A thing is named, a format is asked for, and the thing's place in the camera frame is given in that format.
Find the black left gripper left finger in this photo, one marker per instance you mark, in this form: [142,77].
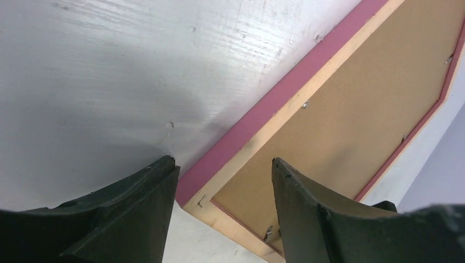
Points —
[126,221]

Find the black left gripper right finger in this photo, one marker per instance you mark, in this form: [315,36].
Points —
[320,225]

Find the silver metal retaining clip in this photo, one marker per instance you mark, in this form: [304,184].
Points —
[268,234]

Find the brown backing board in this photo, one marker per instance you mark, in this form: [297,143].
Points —
[357,122]

